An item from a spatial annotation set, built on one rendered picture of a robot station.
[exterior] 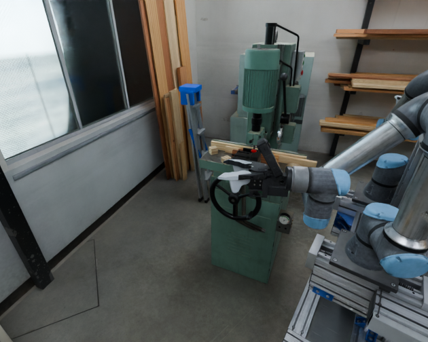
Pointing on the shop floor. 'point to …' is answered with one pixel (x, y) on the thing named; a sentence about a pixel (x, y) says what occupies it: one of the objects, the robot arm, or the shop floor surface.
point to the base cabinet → (245, 237)
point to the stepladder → (191, 99)
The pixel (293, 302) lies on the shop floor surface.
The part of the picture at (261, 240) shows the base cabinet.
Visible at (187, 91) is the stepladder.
